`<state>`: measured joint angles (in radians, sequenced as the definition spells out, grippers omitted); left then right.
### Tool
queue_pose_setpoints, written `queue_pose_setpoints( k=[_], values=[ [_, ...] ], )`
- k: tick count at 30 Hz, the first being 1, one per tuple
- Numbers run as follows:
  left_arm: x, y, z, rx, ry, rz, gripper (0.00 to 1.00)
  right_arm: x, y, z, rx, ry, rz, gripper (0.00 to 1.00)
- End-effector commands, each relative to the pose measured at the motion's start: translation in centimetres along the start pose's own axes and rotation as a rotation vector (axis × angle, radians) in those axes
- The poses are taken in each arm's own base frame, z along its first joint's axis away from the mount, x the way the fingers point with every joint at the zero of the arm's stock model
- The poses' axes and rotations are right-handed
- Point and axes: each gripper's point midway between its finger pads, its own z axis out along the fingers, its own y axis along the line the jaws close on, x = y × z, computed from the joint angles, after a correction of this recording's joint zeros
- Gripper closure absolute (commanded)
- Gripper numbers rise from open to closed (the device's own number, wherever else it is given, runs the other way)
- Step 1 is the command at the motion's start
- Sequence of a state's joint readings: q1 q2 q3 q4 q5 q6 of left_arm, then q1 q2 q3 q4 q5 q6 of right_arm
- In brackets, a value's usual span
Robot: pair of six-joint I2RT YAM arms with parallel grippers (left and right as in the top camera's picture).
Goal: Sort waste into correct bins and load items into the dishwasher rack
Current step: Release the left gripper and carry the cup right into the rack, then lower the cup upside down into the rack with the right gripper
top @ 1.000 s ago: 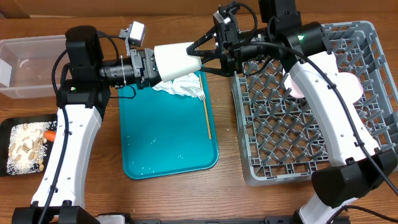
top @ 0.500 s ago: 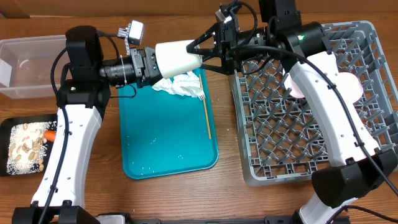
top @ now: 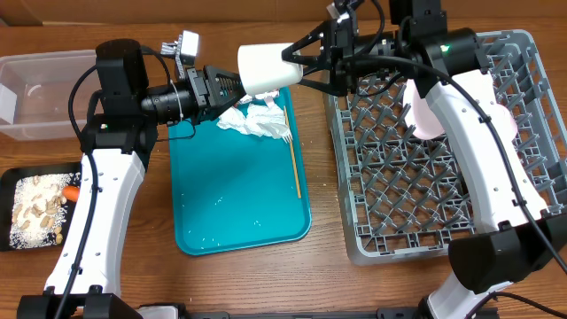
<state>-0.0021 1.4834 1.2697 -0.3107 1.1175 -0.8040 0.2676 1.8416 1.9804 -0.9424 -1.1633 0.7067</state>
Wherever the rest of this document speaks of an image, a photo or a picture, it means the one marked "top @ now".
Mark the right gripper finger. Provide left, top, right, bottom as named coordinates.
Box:
left=299, top=76, right=341, bottom=97
left=282, top=21, right=330, bottom=66

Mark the white paper cup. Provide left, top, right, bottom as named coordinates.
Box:
left=237, top=43, right=303, bottom=96

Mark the white napkin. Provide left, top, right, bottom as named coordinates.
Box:
left=217, top=104, right=273, bottom=138

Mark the white round plate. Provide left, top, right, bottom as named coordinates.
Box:
left=402, top=79, right=445, bottom=140

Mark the orange carrot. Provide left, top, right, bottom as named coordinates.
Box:
left=62, top=185, right=80, bottom=202

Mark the white bowl with rice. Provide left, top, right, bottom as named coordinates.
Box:
left=497, top=105, right=518, bottom=142

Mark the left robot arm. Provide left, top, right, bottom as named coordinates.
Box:
left=17, top=31, right=245, bottom=318

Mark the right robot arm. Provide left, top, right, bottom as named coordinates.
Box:
left=281, top=1, right=566, bottom=318

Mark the grey plastic dishwasher rack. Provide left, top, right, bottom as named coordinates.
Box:
left=324, top=30, right=566, bottom=265

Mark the black rectangular waste tray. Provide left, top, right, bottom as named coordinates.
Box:
left=1, top=162, right=82, bottom=252

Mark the crumpled silver foil wrapper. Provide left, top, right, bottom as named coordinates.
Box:
left=237, top=89, right=280, bottom=105

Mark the wooden chopstick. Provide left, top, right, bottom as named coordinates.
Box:
left=283, top=107, right=302, bottom=199

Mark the white plastic fork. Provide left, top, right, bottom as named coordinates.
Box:
left=264, top=97, right=292, bottom=144

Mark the teal plastic serving tray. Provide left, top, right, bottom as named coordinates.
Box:
left=168, top=88, right=312, bottom=256

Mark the clear plastic storage bin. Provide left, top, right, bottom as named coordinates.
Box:
left=1, top=50, right=96, bottom=141

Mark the pile of rice and peanuts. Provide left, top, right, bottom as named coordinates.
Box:
left=9, top=172, right=81, bottom=250

